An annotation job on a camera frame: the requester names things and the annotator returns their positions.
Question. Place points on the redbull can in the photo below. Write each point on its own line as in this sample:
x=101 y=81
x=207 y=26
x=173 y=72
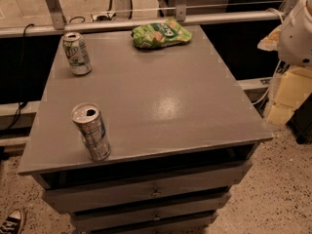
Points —
x=87 y=118

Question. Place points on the white power strip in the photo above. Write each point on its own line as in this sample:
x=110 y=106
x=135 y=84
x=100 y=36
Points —
x=102 y=17

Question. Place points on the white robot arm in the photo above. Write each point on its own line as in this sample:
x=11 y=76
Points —
x=292 y=40

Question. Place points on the black white sneaker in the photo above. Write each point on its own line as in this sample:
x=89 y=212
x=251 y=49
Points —
x=14 y=222

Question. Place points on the green 7up can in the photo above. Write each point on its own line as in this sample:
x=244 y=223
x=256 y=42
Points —
x=76 y=52

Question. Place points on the metal railing frame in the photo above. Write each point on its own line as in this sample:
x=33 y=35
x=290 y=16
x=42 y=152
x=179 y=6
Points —
x=55 y=17

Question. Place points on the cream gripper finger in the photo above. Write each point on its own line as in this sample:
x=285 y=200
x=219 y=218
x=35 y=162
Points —
x=270 y=42
x=287 y=93

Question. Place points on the green rice chip bag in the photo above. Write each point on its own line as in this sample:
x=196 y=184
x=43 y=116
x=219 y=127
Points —
x=160 y=35

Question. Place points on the grey drawer cabinet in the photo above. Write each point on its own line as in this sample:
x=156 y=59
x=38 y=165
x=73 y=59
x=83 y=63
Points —
x=181 y=132

